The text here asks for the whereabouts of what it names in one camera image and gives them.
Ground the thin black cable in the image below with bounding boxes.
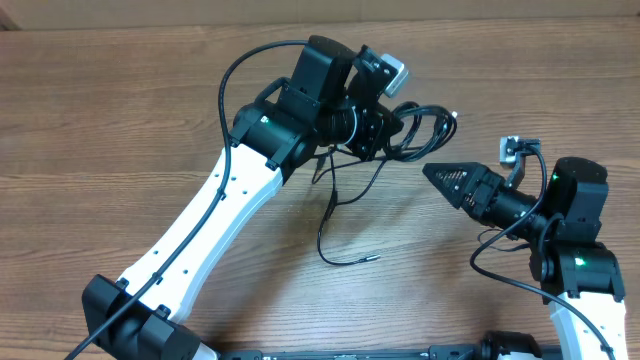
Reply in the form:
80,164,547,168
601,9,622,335
311,149,389,267

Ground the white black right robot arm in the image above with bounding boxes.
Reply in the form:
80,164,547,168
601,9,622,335
423,150,628,359

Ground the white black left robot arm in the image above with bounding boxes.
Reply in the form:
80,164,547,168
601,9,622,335
82,35,409,359

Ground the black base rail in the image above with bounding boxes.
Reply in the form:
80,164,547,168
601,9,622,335
219,331,563,360

